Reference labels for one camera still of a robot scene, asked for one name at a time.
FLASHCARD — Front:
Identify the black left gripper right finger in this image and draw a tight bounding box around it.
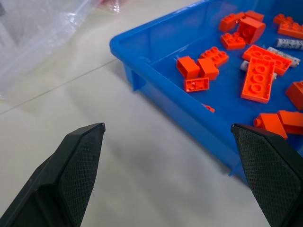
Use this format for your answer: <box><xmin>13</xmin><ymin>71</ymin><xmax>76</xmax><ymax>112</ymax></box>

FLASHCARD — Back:
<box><xmin>231</xmin><ymin>123</ymin><xmax>303</xmax><ymax>227</ymax></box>

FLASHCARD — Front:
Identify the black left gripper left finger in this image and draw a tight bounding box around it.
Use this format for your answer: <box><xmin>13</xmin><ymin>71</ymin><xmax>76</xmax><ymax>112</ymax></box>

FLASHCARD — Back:
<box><xmin>0</xmin><ymin>122</ymin><xmax>106</xmax><ymax>227</ymax></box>

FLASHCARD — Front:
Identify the plain orange block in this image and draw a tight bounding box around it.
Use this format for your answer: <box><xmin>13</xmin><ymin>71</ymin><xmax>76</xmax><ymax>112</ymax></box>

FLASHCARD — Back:
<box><xmin>277</xmin><ymin>110</ymin><xmax>303</xmax><ymax>136</ymax></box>
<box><xmin>285</xmin><ymin>80</ymin><xmax>303</xmax><ymax>111</ymax></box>
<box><xmin>196</xmin><ymin>57</ymin><xmax>220</xmax><ymax>81</ymax></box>
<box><xmin>176</xmin><ymin>55</ymin><xmax>201</xmax><ymax>79</ymax></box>

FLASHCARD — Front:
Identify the long orange hollow brick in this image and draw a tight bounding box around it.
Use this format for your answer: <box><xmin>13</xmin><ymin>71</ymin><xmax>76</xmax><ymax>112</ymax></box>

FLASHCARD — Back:
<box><xmin>241</xmin><ymin>57</ymin><xmax>276</xmax><ymax>105</ymax></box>

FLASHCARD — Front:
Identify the small orange hollow brick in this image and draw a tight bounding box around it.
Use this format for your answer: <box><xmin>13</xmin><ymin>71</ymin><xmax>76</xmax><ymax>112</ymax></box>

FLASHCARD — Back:
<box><xmin>184</xmin><ymin>77</ymin><xmax>210</xmax><ymax>93</ymax></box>

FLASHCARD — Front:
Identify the long orange studded brick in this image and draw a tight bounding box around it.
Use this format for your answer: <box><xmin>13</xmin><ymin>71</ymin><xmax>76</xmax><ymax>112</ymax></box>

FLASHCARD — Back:
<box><xmin>241</xmin><ymin>44</ymin><xmax>293</xmax><ymax>77</ymax></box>

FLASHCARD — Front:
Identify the clear plastic bag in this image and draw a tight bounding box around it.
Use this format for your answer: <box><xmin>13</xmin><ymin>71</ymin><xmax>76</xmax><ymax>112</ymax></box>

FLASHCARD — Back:
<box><xmin>0</xmin><ymin>0</ymin><xmax>133</xmax><ymax>100</ymax></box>

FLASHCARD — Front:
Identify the small orange flat brick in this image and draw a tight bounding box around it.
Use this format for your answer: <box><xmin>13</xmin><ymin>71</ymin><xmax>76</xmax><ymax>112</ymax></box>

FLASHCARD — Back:
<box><xmin>244</xmin><ymin>10</ymin><xmax>265</xmax><ymax>22</ymax></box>

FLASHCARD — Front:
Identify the blue plastic bin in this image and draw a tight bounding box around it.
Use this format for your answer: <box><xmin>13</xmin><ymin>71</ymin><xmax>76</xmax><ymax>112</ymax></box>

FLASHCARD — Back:
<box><xmin>109</xmin><ymin>0</ymin><xmax>303</xmax><ymax>184</ymax></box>

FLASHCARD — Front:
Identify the pink plastic package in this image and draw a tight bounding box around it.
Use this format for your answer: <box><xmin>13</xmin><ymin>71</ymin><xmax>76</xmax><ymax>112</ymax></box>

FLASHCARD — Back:
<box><xmin>96</xmin><ymin>0</ymin><xmax>133</xmax><ymax>13</ymax></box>

